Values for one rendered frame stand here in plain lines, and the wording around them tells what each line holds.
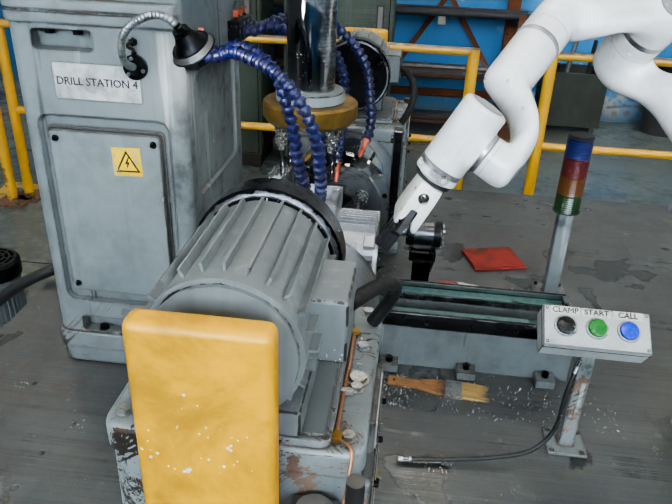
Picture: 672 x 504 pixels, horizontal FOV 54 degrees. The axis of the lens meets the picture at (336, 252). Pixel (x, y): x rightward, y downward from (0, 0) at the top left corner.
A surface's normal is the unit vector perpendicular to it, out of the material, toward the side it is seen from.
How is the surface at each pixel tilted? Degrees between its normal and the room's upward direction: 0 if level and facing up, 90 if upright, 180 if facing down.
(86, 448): 0
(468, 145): 86
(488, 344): 90
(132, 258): 90
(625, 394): 0
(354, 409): 0
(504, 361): 90
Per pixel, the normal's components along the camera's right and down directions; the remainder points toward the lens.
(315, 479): -0.13, 0.44
